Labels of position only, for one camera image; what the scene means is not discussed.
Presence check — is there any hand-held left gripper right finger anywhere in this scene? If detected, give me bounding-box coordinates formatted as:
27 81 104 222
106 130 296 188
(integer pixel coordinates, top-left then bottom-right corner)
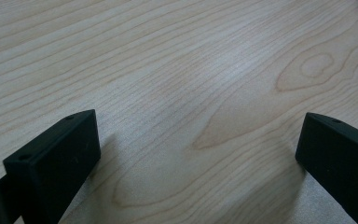
295 112 358 224

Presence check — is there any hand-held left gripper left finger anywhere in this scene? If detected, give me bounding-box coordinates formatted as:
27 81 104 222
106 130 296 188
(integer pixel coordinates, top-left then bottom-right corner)
2 108 102 224

